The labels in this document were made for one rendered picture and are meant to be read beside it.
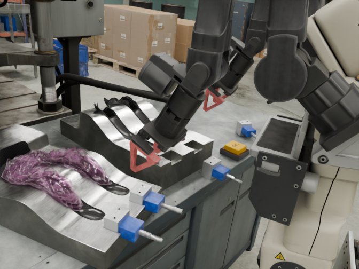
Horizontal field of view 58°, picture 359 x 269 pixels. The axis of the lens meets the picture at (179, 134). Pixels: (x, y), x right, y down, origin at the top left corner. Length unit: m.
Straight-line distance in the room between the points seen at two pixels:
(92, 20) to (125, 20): 3.44
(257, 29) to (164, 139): 0.47
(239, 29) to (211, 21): 7.36
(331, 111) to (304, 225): 0.35
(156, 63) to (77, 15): 1.08
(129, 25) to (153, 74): 4.47
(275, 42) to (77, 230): 0.53
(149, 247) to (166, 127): 0.51
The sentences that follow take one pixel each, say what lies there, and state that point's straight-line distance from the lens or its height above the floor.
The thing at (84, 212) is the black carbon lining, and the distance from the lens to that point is 0.79.
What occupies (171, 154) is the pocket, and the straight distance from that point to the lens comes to 0.98.
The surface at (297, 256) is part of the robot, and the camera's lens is 0.85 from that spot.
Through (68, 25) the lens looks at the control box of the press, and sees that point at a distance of 1.63.
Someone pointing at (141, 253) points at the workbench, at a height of 0.62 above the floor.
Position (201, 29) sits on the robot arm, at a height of 1.28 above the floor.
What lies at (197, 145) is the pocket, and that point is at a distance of 1.05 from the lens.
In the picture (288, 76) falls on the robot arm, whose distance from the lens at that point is 0.50.
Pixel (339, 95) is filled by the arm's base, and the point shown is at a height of 1.22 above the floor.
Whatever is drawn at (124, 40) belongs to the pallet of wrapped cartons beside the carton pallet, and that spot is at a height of 0.48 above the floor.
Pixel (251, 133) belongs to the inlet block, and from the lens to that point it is 1.33.
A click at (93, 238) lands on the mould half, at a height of 0.86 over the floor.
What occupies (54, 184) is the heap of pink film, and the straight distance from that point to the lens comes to 0.79.
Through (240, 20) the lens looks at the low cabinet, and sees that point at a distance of 7.90.
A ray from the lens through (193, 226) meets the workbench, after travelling 1.18.
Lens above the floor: 1.35
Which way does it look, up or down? 25 degrees down
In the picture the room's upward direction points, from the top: 6 degrees clockwise
